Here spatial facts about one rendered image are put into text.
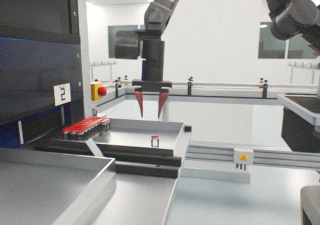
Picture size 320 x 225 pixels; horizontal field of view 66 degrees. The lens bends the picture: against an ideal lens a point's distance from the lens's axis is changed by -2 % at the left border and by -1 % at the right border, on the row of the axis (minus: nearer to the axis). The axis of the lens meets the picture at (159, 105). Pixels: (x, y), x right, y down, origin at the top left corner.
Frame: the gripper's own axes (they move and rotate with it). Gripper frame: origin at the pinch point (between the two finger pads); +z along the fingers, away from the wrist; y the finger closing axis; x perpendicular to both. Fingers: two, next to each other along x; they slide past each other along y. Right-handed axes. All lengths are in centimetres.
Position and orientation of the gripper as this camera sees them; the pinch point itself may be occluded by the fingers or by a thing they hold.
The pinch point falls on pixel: (150, 114)
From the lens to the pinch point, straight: 67.1
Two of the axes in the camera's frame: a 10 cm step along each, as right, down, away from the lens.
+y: -10.0, -0.4, -0.6
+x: 0.5, 1.8, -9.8
